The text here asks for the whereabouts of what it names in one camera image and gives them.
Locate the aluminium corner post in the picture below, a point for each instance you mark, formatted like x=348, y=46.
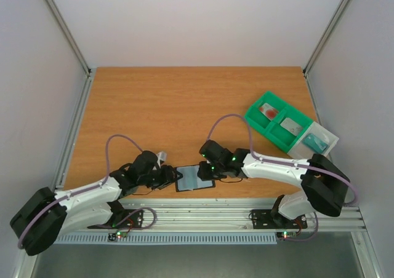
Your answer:
x=327, y=33
x=55, y=11

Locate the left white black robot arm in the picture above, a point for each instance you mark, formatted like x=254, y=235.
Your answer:
x=47, y=214

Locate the black leather card holder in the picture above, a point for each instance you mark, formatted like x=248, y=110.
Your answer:
x=190, y=180

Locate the right controller board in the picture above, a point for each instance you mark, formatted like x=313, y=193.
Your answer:
x=283, y=235

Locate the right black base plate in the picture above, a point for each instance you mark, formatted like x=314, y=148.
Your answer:
x=262, y=219

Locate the green plastic sorting tray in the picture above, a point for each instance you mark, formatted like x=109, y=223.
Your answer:
x=277, y=120

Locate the grey card in tray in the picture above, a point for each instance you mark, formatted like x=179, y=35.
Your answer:
x=291, y=126

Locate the teal card in bin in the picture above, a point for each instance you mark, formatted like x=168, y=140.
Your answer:
x=314, y=143

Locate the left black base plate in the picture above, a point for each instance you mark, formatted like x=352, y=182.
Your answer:
x=132, y=219

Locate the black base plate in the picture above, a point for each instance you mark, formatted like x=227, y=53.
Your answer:
x=262, y=219
x=132, y=219

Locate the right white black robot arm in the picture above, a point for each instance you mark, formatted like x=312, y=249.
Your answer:
x=323, y=187

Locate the red white card in tray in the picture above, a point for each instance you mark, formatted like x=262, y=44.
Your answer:
x=268, y=111

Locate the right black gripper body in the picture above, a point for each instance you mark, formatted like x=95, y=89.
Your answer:
x=205, y=171

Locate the right aluminium corner post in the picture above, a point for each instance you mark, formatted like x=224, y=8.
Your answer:
x=327, y=33

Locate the left controller board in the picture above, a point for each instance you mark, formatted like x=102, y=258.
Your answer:
x=118, y=236

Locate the clear plastic bin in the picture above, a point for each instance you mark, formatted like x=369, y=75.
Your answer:
x=299, y=151

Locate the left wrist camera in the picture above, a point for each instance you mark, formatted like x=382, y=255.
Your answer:
x=161, y=158

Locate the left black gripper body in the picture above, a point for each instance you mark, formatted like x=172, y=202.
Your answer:
x=157, y=181

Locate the controller board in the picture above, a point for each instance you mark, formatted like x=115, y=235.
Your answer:
x=283, y=235
x=118, y=236

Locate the left aluminium corner post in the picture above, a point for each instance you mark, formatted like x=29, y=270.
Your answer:
x=55, y=11

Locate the grey slotted cable duct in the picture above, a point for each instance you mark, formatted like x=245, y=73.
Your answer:
x=169, y=238

